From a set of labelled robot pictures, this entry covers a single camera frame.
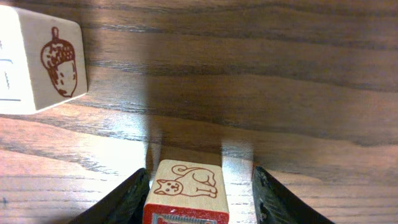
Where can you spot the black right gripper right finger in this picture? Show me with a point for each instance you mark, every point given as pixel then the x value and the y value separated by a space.
pixel 274 203

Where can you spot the white hammer block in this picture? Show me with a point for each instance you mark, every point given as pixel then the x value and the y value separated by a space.
pixel 42 61

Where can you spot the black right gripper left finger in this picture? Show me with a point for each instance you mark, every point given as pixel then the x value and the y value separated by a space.
pixel 125 204

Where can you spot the red letter M block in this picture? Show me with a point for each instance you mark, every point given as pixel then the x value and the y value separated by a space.
pixel 186 192

